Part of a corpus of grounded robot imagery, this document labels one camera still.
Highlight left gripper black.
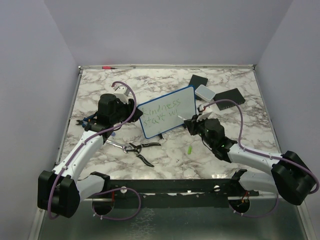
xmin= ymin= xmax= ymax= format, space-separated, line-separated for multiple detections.
xmin=110 ymin=97 xmax=143 ymax=124

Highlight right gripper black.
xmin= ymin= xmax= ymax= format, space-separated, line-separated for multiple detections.
xmin=185 ymin=113 xmax=215 ymax=148

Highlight green marker cap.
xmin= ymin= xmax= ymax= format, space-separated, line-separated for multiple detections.
xmin=187 ymin=146 xmax=192 ymax=155

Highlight blue framed whiteboard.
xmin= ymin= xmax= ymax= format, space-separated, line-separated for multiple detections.
xmin=137 ymin=85 xmax=197 ymax=139

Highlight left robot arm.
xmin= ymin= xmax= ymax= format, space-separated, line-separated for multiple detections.
xmin=37 ymin=93 xmax=142 ymax=220

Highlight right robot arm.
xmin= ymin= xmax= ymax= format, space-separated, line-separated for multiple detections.
xmin=183 ymin=115 xmax=319 ymax=206

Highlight white small router box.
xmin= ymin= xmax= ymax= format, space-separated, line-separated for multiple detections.
xmin=194 ymin=84 xmax=216 ymax=103

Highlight black flat box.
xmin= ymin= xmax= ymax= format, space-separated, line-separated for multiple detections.
xmin=188 ymin=74 xmax=208 ymax=90

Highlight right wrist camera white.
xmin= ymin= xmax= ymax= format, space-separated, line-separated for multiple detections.
xmin=196 ymin=103 xmax=213 ymax=122

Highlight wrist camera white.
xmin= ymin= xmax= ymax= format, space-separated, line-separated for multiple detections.
xmin=112 ymin=84 xmax=130 ymax=104
xmin=196 ymin=103 xmax=213 ymax=122

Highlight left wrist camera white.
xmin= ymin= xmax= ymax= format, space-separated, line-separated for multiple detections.
xmin=112 ymin=84 xmax=130 ymax=104

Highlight black handled pliers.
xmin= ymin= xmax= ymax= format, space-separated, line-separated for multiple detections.
xmin=125 ymin=141 xmax=162 ymax=168

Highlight blue handled cutters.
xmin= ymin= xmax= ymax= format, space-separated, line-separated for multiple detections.
xmin=76 ymin=114 xmax=96 ymax=128

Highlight red pen at back rail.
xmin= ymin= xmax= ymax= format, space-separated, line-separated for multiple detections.
xmin=101 ymin=66 xmax=117 ymax=70

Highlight black network switch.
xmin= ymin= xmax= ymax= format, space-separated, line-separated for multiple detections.
xmin=213 ymin=88 xmax=246 ymax=111

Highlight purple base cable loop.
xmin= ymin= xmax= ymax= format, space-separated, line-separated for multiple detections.
xmin=91 ymin=186 xmax=142 ymax=221

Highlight aluminium table frame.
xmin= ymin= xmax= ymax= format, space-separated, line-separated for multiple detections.
xmin=27 ymin=63 xmax=313 ymax=240

